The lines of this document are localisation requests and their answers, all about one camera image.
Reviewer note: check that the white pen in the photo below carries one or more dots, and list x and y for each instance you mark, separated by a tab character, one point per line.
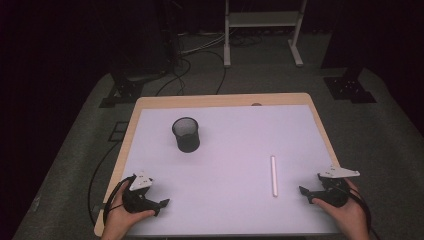
273	176

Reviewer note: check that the black stand base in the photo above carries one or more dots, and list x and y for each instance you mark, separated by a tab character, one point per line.
125	90

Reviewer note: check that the black tape floor outline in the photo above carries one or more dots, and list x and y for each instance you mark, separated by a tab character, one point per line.
118	131

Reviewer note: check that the black mesh pen holder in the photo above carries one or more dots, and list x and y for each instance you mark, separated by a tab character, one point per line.
186	137

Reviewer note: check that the wooden table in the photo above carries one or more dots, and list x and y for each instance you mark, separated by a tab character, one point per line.
173	101

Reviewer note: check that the white table mat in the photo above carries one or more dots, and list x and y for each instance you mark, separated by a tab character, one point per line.
230	160

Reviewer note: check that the person's right hand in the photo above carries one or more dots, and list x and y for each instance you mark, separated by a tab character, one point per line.
348	218

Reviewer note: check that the person's left hand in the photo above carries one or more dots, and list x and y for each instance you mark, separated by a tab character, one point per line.
119	220

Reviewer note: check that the white metal stand frame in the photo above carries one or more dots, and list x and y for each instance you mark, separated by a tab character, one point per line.
263	19

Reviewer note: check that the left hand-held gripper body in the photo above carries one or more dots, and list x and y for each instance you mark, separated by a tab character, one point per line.
137	199

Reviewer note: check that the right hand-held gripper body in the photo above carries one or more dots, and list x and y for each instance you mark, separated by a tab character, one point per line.
334	195

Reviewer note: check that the black floor plate stand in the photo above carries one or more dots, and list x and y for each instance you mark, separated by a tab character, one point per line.
350	90

